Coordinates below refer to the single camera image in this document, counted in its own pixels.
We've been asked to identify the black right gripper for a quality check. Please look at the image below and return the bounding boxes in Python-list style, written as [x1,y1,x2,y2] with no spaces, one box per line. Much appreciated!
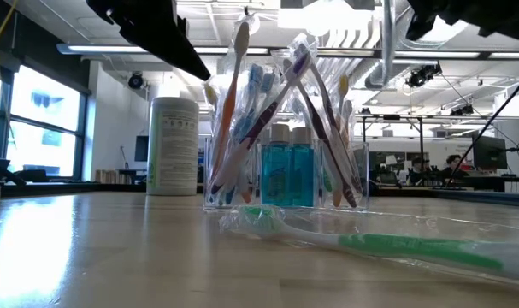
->
[405,0,519,43]

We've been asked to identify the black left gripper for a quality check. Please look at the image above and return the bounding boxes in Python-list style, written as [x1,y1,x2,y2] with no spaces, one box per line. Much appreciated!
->
[86,0,212,82]

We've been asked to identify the green white toothbrush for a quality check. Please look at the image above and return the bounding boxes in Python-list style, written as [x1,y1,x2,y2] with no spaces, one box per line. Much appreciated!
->
[241,71,277,129]
[218,204,519,286]
[321,169,335,193]

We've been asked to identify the blue mouthwash bottle white cap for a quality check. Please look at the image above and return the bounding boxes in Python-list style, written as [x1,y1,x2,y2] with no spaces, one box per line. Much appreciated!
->
[260,122,293,209]
[291,126,316,209]

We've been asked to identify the clear acrylic organizer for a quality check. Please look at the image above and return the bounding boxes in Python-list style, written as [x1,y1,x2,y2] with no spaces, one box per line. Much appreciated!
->
[202,135,370,212]

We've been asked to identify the white wipes canister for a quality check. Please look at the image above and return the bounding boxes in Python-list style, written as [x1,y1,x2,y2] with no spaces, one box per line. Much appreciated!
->
[145,96,200,197]

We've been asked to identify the black computer monitor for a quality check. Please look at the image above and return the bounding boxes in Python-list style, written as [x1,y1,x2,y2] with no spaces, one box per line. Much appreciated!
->
[471,134,509,171]

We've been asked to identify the person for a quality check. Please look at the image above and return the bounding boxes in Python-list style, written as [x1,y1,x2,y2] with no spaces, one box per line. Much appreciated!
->
[410,156,432,183]
[439,153,469,180]

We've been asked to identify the black ceiling camera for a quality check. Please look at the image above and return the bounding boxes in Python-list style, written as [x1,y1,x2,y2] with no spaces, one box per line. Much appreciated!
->
[406,62,443,89]
[127,71,145,90]

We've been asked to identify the dark wall screen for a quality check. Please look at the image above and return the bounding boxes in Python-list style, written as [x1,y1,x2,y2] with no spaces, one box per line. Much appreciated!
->
[133,134,150,163]

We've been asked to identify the thin black cable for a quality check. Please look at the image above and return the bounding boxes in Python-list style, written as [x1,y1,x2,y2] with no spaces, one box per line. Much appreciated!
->
[443,68,519,189]

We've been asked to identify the silver ventilation duct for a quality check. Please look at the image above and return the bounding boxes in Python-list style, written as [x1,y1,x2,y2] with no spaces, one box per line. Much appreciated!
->
[363,0,414,92]

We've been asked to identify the window with dark frame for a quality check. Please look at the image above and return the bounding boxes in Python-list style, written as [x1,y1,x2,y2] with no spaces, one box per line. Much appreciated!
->
[0,63,91,181]

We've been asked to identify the yellow cable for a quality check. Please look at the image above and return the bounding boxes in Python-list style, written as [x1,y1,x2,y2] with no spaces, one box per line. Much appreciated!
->
[0,0,20,61]

